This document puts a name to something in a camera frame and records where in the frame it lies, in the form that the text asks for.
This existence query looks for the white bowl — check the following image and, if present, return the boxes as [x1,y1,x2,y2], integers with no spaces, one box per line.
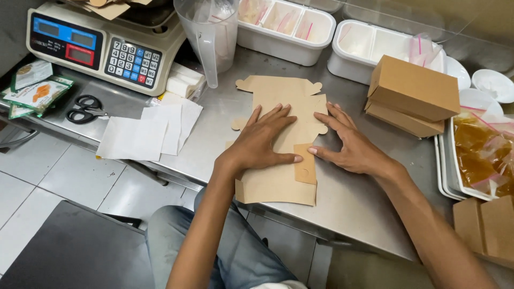
[459,88,504,118]
[471,69,514,104]
[445,56,471,91]

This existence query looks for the person's blue jeans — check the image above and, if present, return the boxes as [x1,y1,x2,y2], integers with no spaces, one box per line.
[145,188,300,289]

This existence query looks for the clear plastic measuring jug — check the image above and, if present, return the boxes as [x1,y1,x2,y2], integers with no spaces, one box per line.
[173,0,241,89]

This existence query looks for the black scissors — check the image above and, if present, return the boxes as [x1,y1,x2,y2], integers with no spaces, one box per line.
[65,94,109,125]

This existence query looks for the person's right hand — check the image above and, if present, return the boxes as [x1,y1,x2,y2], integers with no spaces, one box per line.
[307,102,397,177]

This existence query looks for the crumpled clear pink-sealed bags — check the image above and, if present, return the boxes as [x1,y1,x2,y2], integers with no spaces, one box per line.
[408,32,443,68]

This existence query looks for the white folded tissue stack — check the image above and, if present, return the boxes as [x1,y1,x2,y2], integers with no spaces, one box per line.
[165,62,206,99]

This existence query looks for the folded kraft cardboard box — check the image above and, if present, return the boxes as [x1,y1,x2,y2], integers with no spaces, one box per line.
[480,195,514,269]
[452,197,486,255]
[366,55,462,123]
[364,100,445,139]

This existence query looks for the black stool seat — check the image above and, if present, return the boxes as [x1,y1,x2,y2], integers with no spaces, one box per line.
[0,199,156,289]

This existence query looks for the white two-compartment container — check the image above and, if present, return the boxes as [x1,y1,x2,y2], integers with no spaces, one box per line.
[327,19,447,86]

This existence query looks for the white three-compartment container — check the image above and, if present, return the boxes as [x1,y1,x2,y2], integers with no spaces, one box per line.
[236,0,337,67]

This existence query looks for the white paper sheet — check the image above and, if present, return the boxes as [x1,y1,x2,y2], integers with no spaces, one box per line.
[96,116,169,162]
[160,92,204,154]
[140,104,184,157]

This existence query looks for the kraft cardboard scraps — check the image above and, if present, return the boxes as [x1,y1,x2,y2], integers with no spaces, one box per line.
[65,0,153,21]

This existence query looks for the green snack packet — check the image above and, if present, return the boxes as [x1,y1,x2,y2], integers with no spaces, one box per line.
[10,59,54,93]
[7,103,25,120]
[1,75,75,118]

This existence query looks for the person's left hand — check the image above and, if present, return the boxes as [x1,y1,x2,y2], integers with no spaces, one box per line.
[216,103,304,177]

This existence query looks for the beige digital weighing scale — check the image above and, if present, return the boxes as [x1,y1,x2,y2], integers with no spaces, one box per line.
[26,0,188,97]

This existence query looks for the kraft cardboard box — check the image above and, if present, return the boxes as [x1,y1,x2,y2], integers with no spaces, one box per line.
[480,195,514,269]
[225,75,329,207]
[452,197,486,255]
[364,100,445,139]
[366,55,462,123]

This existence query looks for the pile of brown sauce bags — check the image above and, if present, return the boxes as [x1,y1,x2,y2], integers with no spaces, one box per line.
[453,105,514,198]

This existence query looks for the person's white shirt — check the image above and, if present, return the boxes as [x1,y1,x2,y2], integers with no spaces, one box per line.
[249,280,308,289]

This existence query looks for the stack of white trays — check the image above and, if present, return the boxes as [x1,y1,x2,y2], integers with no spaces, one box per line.
[433,108,514,201]

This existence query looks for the clear bags with pink seals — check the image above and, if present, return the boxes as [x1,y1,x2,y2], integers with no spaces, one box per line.
[239,0,315,41]

